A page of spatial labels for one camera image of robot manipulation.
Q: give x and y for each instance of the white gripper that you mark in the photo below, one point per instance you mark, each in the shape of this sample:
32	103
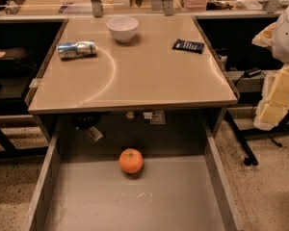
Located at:
287	38

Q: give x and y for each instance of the orange fruit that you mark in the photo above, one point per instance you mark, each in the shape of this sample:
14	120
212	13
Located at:
131	160

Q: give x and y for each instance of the beige counter cabinet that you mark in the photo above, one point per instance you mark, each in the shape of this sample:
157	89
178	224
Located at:
142	74

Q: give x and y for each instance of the open grey metal drawer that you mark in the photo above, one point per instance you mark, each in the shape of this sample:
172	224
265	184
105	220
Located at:
182	185

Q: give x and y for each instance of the black power adapter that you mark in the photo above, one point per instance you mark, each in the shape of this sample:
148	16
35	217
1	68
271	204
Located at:
252	72

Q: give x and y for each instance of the white ceramic bowl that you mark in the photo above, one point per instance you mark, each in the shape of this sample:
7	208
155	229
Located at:
123	28

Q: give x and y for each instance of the crushed blue silver can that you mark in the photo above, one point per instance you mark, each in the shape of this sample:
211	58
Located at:
76	49

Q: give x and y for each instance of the black desk left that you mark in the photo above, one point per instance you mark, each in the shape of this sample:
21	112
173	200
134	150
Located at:
30	45

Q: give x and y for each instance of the black desk frame right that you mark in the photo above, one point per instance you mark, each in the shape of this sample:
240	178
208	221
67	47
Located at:
243	135

